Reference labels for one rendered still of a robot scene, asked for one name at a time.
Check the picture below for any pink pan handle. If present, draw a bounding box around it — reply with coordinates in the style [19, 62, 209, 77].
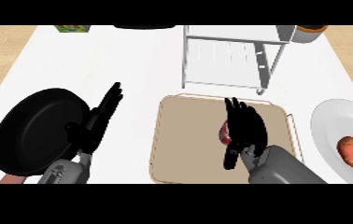
[0, 173, 30, 185]

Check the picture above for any red can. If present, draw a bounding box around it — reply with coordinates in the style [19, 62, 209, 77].
[218, 119, 233, 146]

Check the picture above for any beige tray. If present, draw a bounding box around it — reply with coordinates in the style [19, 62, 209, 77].
[147, 92, 305, 185]

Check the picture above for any orange vegetable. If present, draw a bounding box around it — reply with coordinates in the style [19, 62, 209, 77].
[336, 135, 353, 168]

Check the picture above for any green box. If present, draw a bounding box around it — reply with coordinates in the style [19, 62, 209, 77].
[53, 24, 93, 34]

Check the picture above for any black frying pan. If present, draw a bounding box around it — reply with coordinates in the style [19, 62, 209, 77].
[0, 88, 93, 177]

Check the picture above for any grey pot with brown rim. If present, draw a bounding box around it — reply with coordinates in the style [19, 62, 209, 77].
[290, 24, 329, 44]

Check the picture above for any black appliance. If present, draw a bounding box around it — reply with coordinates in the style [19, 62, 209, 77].
[113, 24, 177, 30]

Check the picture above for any silver wire tiered basket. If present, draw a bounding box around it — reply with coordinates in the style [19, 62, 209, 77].
[180, 24, 298, 96]

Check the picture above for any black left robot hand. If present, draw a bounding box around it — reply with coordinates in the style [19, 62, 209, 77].
[66, 81, 124, 156]

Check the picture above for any white plate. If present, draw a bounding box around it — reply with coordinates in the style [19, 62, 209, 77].
[308, 98, 353, 185]

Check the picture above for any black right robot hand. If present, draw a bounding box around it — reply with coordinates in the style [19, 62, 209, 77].
[221, 96, 268, 171]

